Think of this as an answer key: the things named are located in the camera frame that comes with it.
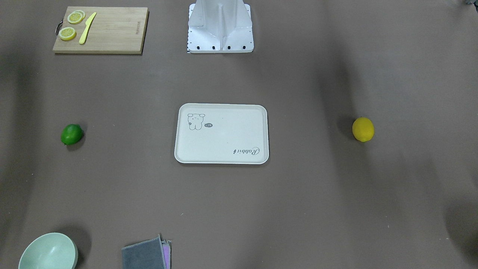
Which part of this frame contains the yellow lemon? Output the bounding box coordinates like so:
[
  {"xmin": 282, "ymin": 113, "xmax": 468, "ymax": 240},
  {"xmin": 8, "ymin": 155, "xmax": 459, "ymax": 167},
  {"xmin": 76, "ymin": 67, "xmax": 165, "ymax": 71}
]
[{"xmin": 352, "ymin": 117, "xmax": 375, "ymax": 142}]

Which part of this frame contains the green lime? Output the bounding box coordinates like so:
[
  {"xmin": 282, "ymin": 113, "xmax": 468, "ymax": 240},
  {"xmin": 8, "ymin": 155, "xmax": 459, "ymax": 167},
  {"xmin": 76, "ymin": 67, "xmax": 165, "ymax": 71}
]
[{"xmin": 61, "ymin": 124, "xmax": 84, "ymax": 145}]

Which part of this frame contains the cream rabbit tray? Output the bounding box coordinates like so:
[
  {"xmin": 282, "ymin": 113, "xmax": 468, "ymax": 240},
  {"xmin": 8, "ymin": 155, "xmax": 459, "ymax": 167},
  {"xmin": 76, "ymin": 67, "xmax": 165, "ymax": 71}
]
[{"xmin": 174, "ymin": 103, "xmax": 269, "ymax": 165}]

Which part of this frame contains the purple cloth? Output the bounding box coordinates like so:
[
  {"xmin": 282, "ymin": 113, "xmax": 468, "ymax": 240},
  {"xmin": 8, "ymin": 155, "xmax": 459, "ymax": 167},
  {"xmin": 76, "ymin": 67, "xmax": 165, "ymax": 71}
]
[{"xmin": 161, "ymin": 241, "xmax": 171, "ymax": 269}]

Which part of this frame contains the grey folded cloth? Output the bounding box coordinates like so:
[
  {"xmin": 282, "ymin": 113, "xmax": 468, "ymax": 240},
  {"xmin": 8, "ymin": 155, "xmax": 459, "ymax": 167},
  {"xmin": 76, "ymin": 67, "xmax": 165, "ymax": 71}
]
[{"xmin": 121, "ymin": 236, "xmax": 166, "ymax": 269}]

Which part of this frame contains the bamboo cutting board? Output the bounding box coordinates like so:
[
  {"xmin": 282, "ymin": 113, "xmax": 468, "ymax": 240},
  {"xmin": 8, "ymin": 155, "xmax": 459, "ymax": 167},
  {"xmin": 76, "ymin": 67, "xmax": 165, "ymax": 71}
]
[{"xmin": 53, "ymin": 6, "xmax": 149, "ymax": 55}]

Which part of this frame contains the yellow plastic knife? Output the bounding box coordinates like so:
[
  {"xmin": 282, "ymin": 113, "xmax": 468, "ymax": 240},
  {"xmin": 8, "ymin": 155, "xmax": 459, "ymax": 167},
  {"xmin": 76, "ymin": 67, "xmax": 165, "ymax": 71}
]
[{"xmin": 79, "ymin": 12, "xmax": 97, "ymax": 45}]

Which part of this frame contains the lemon slice front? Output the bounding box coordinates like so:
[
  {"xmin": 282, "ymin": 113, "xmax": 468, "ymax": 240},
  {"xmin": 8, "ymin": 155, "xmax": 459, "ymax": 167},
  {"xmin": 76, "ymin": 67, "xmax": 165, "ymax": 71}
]
[{"xmin": 58, "ymin": 27, "xmax": 77, "ymax": 41}]

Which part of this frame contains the lemon slice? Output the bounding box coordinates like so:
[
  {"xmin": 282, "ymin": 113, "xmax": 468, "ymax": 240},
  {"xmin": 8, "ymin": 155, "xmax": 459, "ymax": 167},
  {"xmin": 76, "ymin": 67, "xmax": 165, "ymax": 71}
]
[
  {"xmin": 67, "ymin": 11, "xmax": 85, "ymax": 24},
  {"xmin": 58, "ymin": 27, "xmax": 77, "ymax": 41}
]

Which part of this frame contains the lemon slice underneath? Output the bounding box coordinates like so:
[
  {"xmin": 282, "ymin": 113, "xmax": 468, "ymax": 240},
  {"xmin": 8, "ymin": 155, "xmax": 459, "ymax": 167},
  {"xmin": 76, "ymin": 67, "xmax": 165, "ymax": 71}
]
[{"xmin": 70, "ymin": 10, "xmax": 86, "ymax": 21}]

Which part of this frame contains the lemon slice top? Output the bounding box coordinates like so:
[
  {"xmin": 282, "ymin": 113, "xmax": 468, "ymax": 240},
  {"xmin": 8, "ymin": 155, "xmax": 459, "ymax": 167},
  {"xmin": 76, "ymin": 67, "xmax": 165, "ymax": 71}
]
[{"xmin": 67, "ymin": 11, "xmax": 85, "ymax": 24}]

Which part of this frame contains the mint green bowl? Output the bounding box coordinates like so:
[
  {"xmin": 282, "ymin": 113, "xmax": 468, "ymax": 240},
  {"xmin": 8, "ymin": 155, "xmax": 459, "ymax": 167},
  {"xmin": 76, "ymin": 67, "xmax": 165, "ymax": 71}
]
[{"xmin": 18, "ymin": 233, "xmax": 78, "ymax": 269}]

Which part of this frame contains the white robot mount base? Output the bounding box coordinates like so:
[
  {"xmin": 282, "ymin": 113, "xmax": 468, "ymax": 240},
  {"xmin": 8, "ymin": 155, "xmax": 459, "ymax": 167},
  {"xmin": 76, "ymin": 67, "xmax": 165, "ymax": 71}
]
[{"xmin": 187, "ymin": 0, "xmax": 254, "ymax": 53}]

